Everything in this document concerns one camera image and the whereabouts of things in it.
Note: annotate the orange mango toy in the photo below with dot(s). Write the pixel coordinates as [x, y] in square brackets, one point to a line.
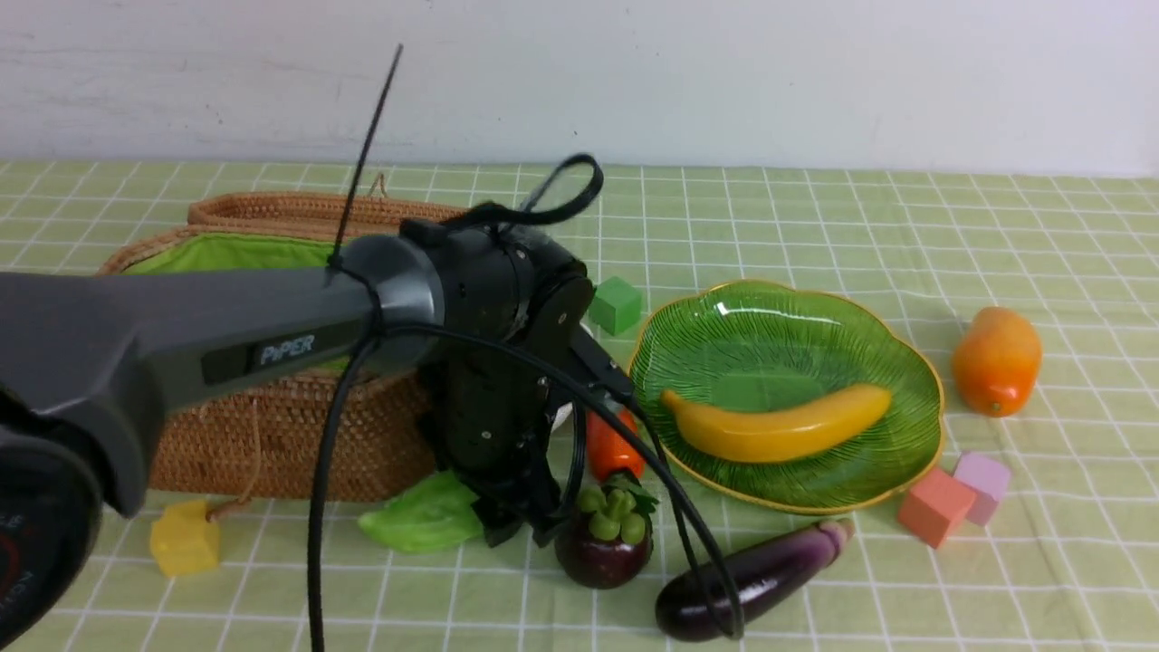
[996, 366]

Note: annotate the woven rattan basket lid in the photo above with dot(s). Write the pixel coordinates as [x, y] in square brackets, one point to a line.
[314, 214]

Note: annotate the green leaf-shaped glass plate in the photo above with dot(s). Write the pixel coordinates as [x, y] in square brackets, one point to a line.
[757, 346]

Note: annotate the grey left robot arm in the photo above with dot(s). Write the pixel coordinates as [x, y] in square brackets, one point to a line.
[93, 366]

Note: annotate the green checkered tablecloth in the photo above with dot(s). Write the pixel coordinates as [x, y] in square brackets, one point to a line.
[1068, 563]

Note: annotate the purple eggplant toy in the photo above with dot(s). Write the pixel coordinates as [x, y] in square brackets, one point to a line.
[704, 603]

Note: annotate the green foam cube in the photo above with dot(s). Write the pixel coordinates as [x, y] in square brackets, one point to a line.
[616, 306]

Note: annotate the salmon foam cube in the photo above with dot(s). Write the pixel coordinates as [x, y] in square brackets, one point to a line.
[935, 507]

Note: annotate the pink foam cube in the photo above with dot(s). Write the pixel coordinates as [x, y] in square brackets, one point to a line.
[988, 478]

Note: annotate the black left zip tie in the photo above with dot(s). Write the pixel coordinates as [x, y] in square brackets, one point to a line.
[334, 261]

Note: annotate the orange carrot toy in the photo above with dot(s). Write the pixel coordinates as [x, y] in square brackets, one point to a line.
[612, 461]

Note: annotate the woven rattan basket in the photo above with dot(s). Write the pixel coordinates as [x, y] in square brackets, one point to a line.
[263, 441]

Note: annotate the white radish toy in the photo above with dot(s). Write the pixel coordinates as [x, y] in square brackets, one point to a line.
[561, 404]

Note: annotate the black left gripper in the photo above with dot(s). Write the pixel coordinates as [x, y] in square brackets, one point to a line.
[489, 424]

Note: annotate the dark purple mangosteen toy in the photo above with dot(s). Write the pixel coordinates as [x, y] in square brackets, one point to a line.
[609, 540]

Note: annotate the yellow foam block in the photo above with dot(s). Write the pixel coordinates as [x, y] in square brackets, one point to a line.
[184, 540]

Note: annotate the yellow banana toy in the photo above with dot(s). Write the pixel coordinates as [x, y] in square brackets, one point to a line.
[777, 437]

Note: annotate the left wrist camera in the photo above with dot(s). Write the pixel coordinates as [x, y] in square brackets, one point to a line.
[589, 364]

